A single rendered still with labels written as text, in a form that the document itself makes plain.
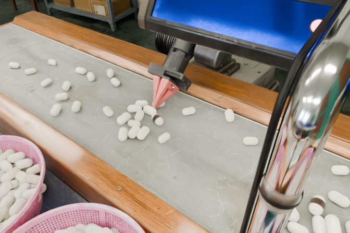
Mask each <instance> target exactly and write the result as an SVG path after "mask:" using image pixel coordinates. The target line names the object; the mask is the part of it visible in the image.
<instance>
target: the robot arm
mask: <svg viewBox="0 0 350 233"><path fill-rule="evenodd" d="M193 53H194V59H195V60H196V61H199V62H201V63H204V64H207V65H209V66H212V67H214V68H217V67H218V66H219V65H220V63H221V61H222V58H223V55H224V52H221V51H218V50H215V49H211V48H208V47H204V46H201V45H197V44H194V43H190V42H187V41H183V40H180V39H177V38H176V39H175V41H174V43H173V45H172V47H171V49H170V51H169V53H168V55H167V57H166V59H165V61H164V63H163V65H162V66H160V65H157V64H155V63H152V62H151V63H150V65H149V69H148V71H147V72H148V73H150V74H152V75H154V76H153V86H154V97H153V108H155V109H157V108H158V107H159V106H160V105H161V104H162V103H163V102H164V101H165V100H166V99H168V98H169V97H170V96H172V95H173V94H174V93H176V92H177V91H178V90H179V88H180V89H183V90H185V91H188V88H189V87H190V86H191V84H192V82H191V81H190V80H189V79H188V78H187V77H186V76H185V75H184V72H185V70H186V67H187V65H188V63H189V61H190V58H191V57H192V55H193Z"/></svg>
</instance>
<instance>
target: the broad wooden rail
mask: <svg viewBox="0 0 350 233"><path fill-rule="evenodd" d="M12 24H15V25H17V26H20V27H22V28H25V29H27V30H29V31H32V32H34V33H37V34H39V35H42V36H44V37H47V38H50V39H51V40H54V41H57V42H59V43H62V44H64V45H67V46H69V47H72V48H74V49H77V50H79V51H82V52H84V53H86V54H89V55H91V56H94V57H96V58H99V59H101V60H103V61H106V62H109V63H111V64H114V65H116V66H119V67H121V68H123V69H126V70H128V71H131V72H133V73H136V74H138V75H141V76H143V77H146V78H148V79H150V80H153V76H154V75H152V74H150V73H148V72H147V71H148V69H149V65H150V63H151V62H152V63H155V64H157V65H160V66H162V65H163V63H164V61H165V59H166V57H167V55H164V54H161V53H158V52H156V51H153V50H150V49H147V48H144V47H141V46H138V45H135V44H132V43H129V42H126V41H123V40H120V39H117V38H114V37H111V36H108V35H105V34H102V33H99V32H96V31H93V30H90V29H87V28H84V27H81V26H79V25H76V24H73V23H70V22H67V21H63V20H60V19H57V18H54V17H51V16H48V15H45V14H42V13H40V12H37V11H34V10H33V11H30V12H27V13H24V14H21V15H18V16H15V18H14V20H13V22H12ZM184 75H185V76H186V77H187V78H188V79H189V80H190V81H191V82H192V84H191V86H190V87H189V88H188V90H187V91H185V90H183V89H180V88H179V90H178V91H180V92H183V93H185V94H188V95H190V96H193V97H195V98H198V99H200V100H202V101H205V102H207V103H210V104H212V105H215V106H217V107H219V108H222V109H225V110H227V109H231V110H233V113H235V114H237V115H240V116H242V117H244V118H247V119H249V120H252V121H254V122H257V123H259V124H262V125H264V126H267V127H268V125H269V121H270V118H271V115H272V111H273V108H274V105H275V103H276V100H277V97H278V94H279V93H278V92H275V91H272V90H269V89H266V88H263V87H260V86H257V85H254V84H251V83H248V82H245V81H242V80H239V79H236V78H233V77H230V76H227V75H224V74H221V73H218V72H215V71H212V70H209V69H206V68H203V67H200V66H197V65H195V64H192V63H188V65H187V67H186V70H185V72H184ZM323 149H324V150H326V151H328V152H331V153H333V154H336V155H338V156H341V157H343V158H346V159H348V160H350V116H347V115H344V114H341V113H340V114H339V117H338V119H337V121H336V123H335V125H334V127H333V130H332V132H331V134H330V136H329V138H328V140H327V142H326V144H325V146H324V148H323Z"/></svg>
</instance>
